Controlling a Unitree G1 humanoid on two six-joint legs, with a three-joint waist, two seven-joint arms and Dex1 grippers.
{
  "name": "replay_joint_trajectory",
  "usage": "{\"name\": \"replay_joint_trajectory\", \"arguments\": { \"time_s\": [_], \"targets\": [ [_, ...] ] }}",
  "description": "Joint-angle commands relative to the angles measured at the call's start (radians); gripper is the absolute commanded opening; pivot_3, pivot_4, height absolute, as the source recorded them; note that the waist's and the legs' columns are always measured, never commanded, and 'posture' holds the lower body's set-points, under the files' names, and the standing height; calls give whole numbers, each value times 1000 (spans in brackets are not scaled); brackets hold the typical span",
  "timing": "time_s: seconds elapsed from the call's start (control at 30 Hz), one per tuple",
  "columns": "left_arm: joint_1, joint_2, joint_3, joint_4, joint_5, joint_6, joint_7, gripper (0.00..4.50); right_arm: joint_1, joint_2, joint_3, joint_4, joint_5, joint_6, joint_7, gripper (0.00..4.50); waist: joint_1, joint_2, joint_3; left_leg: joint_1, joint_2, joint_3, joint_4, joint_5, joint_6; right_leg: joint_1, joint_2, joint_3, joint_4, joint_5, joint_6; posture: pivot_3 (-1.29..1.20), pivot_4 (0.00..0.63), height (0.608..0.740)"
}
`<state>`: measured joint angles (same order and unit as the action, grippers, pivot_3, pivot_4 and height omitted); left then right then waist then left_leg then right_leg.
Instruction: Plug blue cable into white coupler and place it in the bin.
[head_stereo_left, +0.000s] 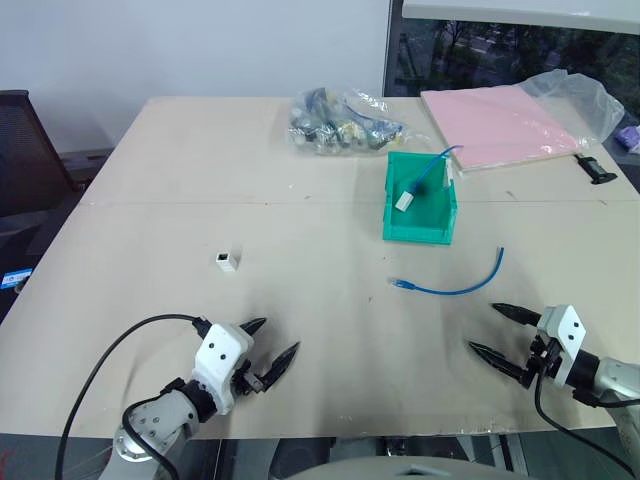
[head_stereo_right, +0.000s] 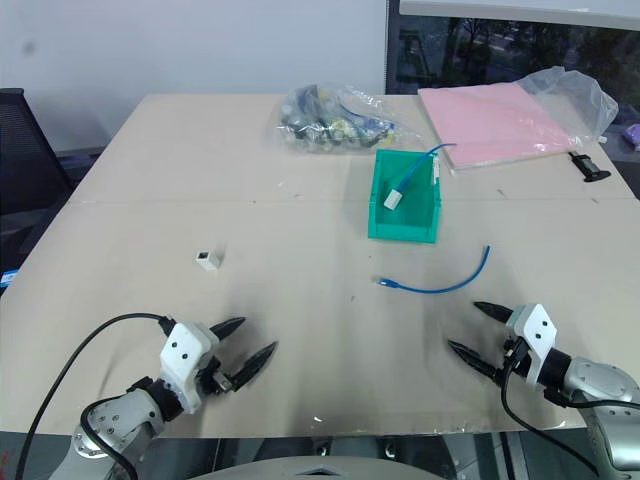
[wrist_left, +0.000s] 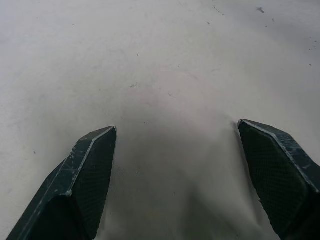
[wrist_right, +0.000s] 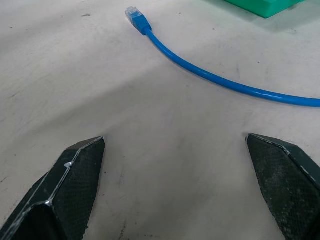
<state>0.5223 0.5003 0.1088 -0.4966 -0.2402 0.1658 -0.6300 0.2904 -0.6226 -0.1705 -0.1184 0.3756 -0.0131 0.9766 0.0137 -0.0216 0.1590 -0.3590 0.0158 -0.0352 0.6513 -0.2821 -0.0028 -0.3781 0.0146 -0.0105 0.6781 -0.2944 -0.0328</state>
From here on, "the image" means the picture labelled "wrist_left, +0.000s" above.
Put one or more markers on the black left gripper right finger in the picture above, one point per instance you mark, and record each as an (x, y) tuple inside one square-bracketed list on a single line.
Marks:
[(280, 175)]

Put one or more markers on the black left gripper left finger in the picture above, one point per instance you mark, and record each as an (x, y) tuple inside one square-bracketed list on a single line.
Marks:
[(82, 185)]

